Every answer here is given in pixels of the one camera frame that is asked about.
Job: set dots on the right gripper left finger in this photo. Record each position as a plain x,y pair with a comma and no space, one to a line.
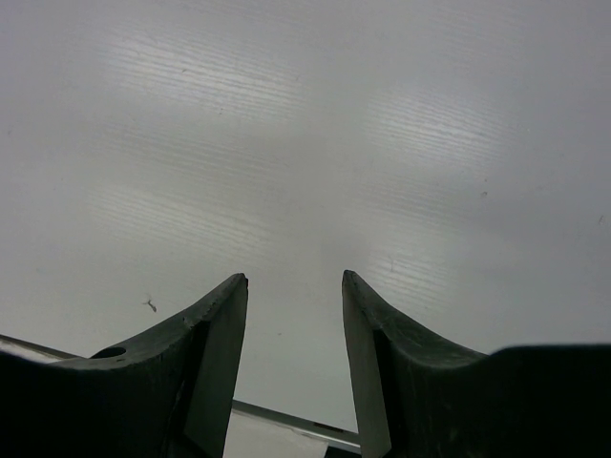
166,392

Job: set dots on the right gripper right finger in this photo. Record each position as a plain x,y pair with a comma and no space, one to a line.
417,394

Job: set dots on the aluminium rail at front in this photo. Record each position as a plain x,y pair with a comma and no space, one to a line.
334,436

